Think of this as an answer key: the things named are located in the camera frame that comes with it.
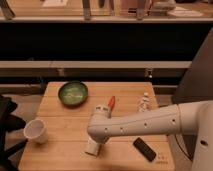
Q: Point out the small white figurine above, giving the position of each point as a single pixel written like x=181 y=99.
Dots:
x=144 y=103

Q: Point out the green ceramic bowl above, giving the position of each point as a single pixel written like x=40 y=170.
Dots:
x=73 y=93

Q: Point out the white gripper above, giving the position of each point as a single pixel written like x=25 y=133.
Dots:
x=98 y=140

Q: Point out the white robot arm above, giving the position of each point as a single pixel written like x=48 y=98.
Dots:
x=195 y=118

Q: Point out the black remote control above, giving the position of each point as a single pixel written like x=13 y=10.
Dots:
x=144 y=149

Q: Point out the white sponge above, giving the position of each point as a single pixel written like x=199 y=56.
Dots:
x=92 y=147

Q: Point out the orange carrot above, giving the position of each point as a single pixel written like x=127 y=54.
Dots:
x=111 y=103

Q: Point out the white paper cup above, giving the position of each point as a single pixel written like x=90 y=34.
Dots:
x=35 y=130

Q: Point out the grey panel right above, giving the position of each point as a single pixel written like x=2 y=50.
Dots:
x=197 y=82

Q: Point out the black office chair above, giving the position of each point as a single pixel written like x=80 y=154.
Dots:
x=9 y=123

